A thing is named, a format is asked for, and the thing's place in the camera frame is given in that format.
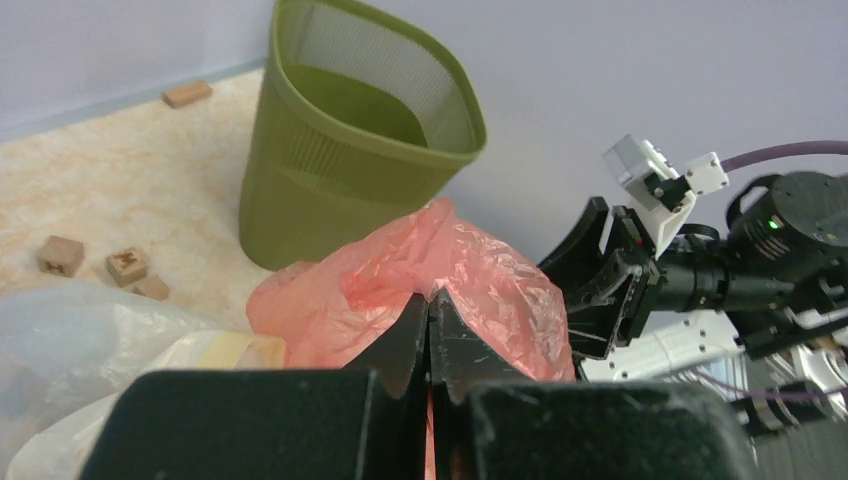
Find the red translucent trash bag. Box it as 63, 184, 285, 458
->
246, 199, 575, 381

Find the green mesh trash bin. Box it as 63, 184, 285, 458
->
238, 1, 487, 270

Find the large translucent white plastic bag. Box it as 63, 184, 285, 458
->
1, 281, 286, 479

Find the lettered wooden cube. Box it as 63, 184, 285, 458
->
105, 247, 148, 287

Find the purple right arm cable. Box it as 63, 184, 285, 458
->
720, 140, 848, 175

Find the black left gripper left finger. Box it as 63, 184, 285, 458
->
81, 294, 428, 479

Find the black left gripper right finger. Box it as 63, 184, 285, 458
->
429, 292, 756, 479

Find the plain wooden cube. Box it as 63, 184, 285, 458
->
36, 235, 85, 278

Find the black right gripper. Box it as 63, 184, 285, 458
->
538, 197, 659, 360

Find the wooden block by wall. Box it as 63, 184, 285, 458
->
162, 80, 213, 109

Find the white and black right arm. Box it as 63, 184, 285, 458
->
540, 172, 847, 438

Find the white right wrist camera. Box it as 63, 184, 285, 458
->
602, 135, 729, 257

